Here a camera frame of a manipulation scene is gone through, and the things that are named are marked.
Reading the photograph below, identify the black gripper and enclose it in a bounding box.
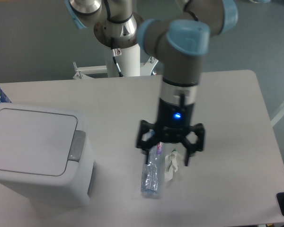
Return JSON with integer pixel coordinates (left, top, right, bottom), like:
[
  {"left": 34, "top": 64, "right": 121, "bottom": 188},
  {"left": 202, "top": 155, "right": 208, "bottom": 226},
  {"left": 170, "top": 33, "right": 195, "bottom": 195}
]
[{"left": 135, "top": 99, "right": 205, "bottom": 166}]

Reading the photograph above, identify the white plastic trash can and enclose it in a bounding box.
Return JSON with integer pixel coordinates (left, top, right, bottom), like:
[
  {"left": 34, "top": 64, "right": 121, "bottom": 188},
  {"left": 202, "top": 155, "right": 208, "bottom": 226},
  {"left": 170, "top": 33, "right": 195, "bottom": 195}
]
[{"left": 0, "top": 103, "right": 95, "bottom": 207}]

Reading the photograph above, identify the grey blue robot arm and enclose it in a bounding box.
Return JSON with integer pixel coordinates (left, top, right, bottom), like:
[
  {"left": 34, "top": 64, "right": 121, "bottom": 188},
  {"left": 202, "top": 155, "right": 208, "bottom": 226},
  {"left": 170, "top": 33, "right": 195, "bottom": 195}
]
[{"left": 65, "top": 0, "right": 238, "bottom": 165}]

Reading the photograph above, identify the crumpled white paper wrapper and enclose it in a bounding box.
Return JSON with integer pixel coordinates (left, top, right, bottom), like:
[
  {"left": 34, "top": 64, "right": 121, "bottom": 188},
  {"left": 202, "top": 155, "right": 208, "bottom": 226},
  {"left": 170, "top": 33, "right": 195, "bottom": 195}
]
[{"left": 164, "top": 149, "right": 184, "bottom": 182}]

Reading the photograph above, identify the crushed clear plastic bottle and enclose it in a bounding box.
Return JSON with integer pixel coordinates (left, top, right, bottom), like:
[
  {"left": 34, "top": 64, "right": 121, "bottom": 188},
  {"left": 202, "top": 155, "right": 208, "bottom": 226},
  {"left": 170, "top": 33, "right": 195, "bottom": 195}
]
[{"left": 141, "top": 142, "right": 163, "bottom": 198}]

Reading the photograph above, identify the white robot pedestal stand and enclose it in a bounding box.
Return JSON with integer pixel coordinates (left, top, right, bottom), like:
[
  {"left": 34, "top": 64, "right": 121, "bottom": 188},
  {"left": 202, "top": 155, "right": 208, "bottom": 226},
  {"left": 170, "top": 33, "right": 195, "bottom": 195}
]
[{"left": 73, "top": 44, "right": 159, "bottom": 79}]

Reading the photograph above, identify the black cable on pedestal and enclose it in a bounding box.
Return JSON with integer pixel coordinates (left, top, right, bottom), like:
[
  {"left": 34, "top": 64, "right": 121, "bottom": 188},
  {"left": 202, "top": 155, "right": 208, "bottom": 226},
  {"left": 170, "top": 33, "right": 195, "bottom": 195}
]
[{"left": 110, "top": 37, "right": 124, "bottom": 78}]

